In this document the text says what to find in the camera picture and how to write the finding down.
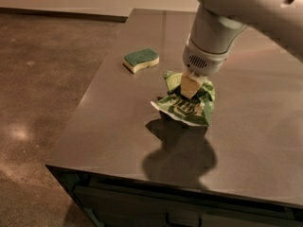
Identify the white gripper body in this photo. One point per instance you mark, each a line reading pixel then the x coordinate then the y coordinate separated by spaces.
pixel 203 61

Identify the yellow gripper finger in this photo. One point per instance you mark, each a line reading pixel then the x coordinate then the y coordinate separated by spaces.
pixel 190 84

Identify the green jalapeno chip bag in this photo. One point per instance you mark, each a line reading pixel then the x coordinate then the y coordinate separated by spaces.
pixel 195 112

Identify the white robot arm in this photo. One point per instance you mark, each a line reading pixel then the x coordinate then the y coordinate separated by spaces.
pixel 218 23

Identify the green and yellow sponge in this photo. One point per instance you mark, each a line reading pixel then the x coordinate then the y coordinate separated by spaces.
pixel 141 59

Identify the dark cabinet drawer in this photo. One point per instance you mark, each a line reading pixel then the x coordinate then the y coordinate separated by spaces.
pixel 112 208

